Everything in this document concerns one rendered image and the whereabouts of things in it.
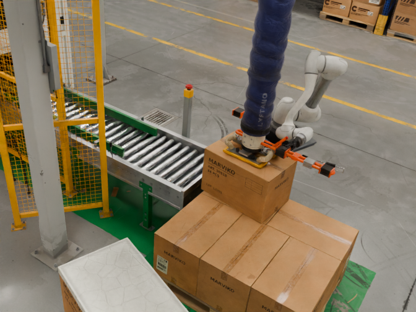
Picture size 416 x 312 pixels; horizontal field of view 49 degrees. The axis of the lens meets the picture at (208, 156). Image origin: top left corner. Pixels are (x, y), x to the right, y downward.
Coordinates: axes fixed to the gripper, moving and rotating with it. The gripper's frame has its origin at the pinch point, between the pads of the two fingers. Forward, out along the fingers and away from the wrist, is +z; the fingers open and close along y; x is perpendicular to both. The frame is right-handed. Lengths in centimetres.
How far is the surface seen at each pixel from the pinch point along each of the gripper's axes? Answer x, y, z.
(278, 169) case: 0.4, 13.9, 4.2
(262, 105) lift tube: 20.7, -32.7, 6.9
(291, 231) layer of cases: -24, 54, 13
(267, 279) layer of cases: -33, 54, 66
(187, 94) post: 122, 12, -42
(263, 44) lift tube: 25, -76, 11
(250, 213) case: 8, 50, 21
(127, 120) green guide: 172, 48, -14
